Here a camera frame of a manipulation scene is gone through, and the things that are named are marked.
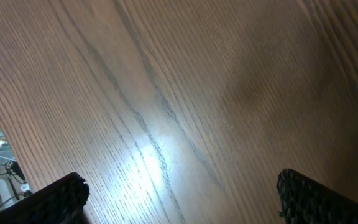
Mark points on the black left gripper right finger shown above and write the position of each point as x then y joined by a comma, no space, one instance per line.
306,201

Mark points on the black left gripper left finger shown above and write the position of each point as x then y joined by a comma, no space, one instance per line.
59,202

